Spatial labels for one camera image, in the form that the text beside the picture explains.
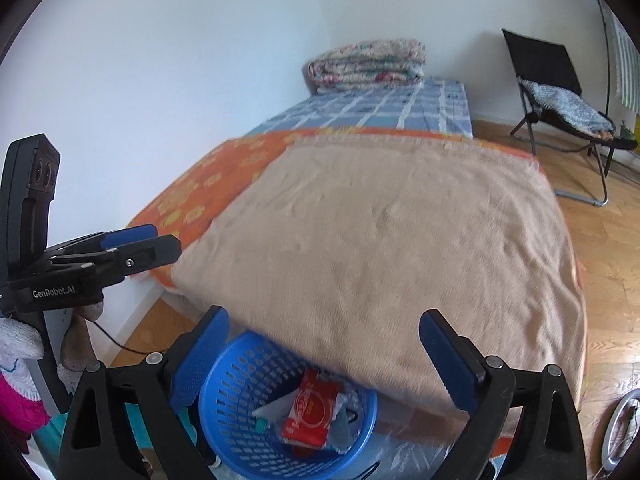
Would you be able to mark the left gloved hand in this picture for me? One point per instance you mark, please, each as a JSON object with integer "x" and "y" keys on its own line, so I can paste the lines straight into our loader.
{"x": 21, "y": 343}

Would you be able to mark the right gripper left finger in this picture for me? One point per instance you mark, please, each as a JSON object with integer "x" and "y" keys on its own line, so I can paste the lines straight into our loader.
{"x": 168, "y": 397}

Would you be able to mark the white ring light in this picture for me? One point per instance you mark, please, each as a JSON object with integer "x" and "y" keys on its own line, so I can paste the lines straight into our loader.
{"x": 622, "y": 428}

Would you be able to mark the large white tissue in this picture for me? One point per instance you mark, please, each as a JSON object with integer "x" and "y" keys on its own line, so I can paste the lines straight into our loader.
{"x": 277, "y": 409}

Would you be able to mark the pink sleeve forearm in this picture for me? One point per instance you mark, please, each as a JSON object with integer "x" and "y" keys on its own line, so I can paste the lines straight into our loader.
{"x": 22, "y": 410}

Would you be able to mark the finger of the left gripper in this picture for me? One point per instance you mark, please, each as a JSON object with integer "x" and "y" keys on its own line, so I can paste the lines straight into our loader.
{"x": 121, "y": 237}
{"x": 147, "y": 255}

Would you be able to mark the striped hanging towel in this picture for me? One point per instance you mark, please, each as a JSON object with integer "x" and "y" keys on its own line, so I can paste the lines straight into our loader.
{"x": 627, "y": 67}

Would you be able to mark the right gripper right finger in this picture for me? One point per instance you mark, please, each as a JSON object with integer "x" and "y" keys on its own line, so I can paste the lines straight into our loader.
{"x": 481, "y": 386}

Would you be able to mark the blue checked mattress cover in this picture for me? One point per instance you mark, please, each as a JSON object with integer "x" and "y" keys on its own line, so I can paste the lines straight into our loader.
{"x": 436, "y": 105}

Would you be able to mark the black clothes rack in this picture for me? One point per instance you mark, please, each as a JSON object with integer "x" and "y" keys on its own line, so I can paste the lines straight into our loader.
{"x": 607, "y": 60}

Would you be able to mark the black white chair cushion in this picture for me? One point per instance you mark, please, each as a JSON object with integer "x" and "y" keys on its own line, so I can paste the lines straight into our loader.
{"x": 569, "y": 108}

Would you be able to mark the blue plastic basket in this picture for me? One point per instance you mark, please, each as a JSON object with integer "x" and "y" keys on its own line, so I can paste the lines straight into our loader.
{"x": 253, "y": 371}

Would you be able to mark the folded floral quilt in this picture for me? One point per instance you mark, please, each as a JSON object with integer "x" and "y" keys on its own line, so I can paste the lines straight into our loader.
{"x": 369, "y": 64}

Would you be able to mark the beige blanket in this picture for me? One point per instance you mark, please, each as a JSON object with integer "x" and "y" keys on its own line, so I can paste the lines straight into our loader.
{"x": 375, "y": 340}

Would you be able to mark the red cardboard box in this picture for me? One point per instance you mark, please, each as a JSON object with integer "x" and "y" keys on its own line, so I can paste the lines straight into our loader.
{"x": 311, "y": 414}

